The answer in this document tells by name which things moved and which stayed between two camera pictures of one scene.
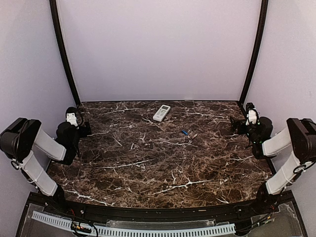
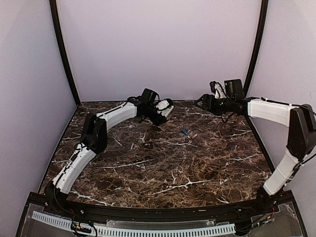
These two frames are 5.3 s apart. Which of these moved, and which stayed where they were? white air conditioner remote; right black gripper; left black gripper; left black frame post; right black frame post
Moved: right black gripper; white air conditioner remote; left black gripper
Stayed: right black frame post; left black frame post
